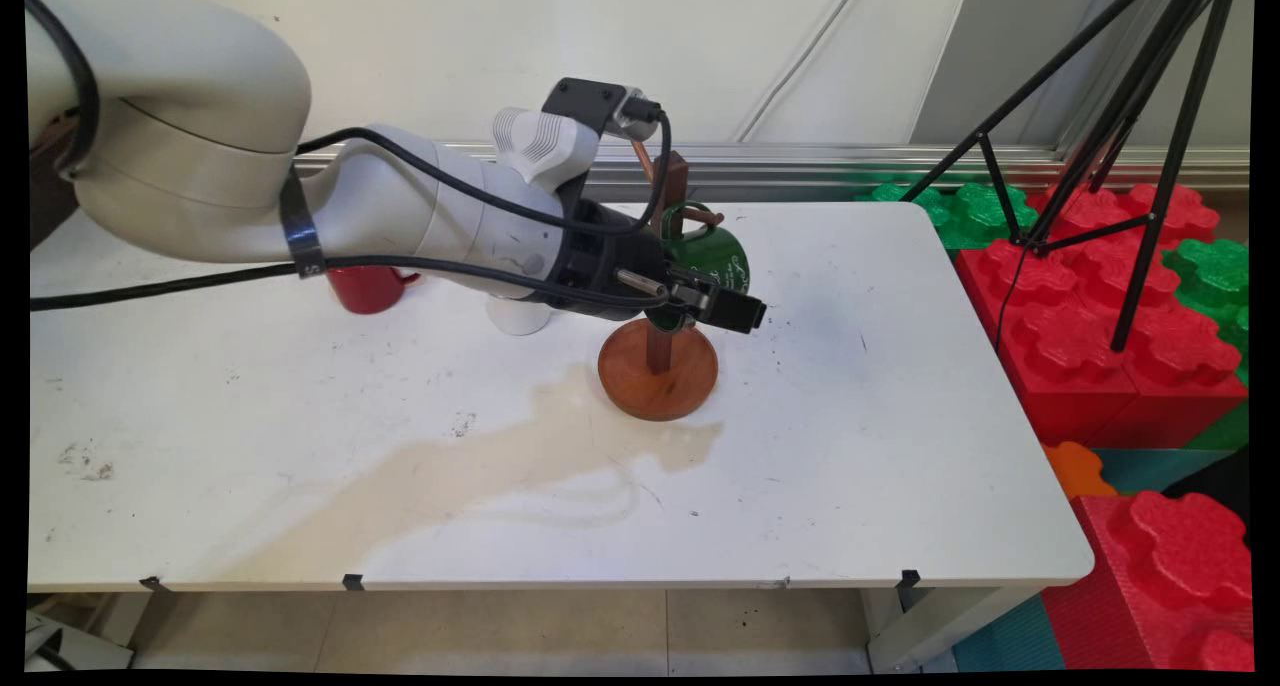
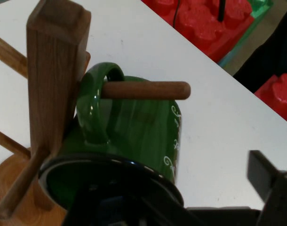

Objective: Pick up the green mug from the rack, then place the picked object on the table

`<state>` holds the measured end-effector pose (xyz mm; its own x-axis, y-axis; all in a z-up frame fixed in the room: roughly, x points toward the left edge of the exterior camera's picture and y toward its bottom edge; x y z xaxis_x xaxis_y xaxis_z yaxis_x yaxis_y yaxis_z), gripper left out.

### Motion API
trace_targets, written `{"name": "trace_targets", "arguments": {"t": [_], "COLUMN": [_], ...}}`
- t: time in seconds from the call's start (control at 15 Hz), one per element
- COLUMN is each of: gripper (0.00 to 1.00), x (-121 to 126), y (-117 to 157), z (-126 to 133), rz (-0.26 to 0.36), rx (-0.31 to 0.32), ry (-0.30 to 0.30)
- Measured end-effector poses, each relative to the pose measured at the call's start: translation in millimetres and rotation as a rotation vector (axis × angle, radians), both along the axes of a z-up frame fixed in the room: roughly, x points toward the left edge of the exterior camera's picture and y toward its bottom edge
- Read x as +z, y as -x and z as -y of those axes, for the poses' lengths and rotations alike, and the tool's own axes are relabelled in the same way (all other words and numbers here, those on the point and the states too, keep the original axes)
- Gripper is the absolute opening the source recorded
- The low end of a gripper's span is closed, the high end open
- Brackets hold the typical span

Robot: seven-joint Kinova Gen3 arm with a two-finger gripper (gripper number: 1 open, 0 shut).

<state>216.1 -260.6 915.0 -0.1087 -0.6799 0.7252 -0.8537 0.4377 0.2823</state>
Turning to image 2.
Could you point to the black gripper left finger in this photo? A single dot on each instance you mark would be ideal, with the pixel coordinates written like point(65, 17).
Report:
point(106, 212)

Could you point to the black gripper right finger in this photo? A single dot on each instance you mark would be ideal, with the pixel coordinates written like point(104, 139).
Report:
point(280, 195)

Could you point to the green enamel mug white lettering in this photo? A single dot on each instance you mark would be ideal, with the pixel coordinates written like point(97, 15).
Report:
point(138, 127)

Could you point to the large red toy block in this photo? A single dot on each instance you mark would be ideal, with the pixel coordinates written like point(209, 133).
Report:
point(280, 99)
point(200, 28)

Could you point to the wooden mug tree stand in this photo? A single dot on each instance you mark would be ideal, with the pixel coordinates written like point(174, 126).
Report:
point(51, 82)

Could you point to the black fabric object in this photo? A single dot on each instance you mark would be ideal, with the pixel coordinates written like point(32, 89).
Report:
point(273, 54)

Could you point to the green toy block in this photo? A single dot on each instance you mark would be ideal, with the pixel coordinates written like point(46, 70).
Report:
point(261, 7)

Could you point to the black tripod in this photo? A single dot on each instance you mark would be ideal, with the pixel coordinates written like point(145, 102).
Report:
point(221, 9)

